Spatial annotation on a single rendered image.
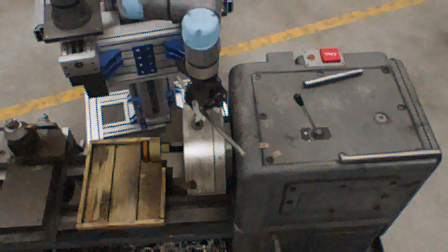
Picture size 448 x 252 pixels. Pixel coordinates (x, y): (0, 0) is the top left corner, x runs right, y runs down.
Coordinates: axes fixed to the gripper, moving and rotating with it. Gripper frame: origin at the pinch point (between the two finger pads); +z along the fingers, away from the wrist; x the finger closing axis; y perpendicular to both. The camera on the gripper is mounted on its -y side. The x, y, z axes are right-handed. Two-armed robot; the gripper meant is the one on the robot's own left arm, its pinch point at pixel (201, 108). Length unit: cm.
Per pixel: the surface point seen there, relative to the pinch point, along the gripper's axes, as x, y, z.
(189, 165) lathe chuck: -8.2, 4.8, 18.0
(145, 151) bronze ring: -16.2, -10.7, 25.6
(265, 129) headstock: 15.3, 10.2, 10.9
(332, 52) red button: 53, -2, 13
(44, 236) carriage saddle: -57, -10, 42
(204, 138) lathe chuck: -0.6, 1.5, 13.9
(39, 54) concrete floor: -30, -196, 152
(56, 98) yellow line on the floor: -35, -147, 148
